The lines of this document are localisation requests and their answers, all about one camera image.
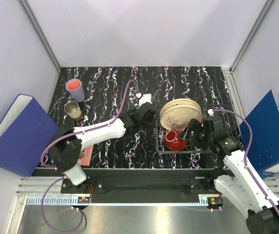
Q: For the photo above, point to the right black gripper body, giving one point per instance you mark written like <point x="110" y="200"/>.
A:
<point x="201" y="139"/>

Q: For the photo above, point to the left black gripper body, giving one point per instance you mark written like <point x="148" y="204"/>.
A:
<point x="147" y="123"/>

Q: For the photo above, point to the wire dish rack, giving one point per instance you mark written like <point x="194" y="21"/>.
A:
<point x="229" y="143"/>

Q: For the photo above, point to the red floral bowl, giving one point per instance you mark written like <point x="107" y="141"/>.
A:
<point x="173" y="141"/>

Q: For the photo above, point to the white brown steel tumbler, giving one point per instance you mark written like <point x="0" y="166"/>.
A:
<point x="73" y="110"/>

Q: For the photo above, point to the lavender plastic cup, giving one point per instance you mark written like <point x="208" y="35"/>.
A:
<point x="78" y="95"/>

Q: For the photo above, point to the pink plastic cup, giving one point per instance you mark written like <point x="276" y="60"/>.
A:
<point x="73" y="85"/>

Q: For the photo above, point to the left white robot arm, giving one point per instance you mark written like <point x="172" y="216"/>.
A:
<point x="67" y="144"/>

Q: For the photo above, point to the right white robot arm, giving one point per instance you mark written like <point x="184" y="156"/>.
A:
<point x="245" y="188"/>

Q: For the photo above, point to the front beige pink plate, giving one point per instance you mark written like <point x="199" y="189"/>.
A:
<point x="179" y="117"/>

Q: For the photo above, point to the rear beige plate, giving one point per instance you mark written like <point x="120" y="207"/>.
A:
<point x="180" y="101"/>

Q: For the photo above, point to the right blue binder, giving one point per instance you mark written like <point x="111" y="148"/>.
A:
<point x="264" y="151"/>

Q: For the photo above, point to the blue binder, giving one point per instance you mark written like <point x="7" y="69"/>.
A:
<point x="25" y="131"/>
<point x="264" y="151"/>

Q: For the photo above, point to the pink booklet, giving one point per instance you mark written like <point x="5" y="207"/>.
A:
<point x="85" y="156"/>

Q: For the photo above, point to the left blue binder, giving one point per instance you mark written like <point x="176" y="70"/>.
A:
<point x="25" y="131"/>

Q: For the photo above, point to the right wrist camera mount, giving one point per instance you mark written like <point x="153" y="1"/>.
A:
<point x="210" y="112"/>

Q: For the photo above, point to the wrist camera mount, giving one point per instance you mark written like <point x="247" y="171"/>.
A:
<point x="210" y="112"/>
<point x="144" y="98"/>

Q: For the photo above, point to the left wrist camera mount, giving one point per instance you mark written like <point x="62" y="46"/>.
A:
<point x="144" y="98"/>

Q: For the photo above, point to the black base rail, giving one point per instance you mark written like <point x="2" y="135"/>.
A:
<point x="144" y="186"/>

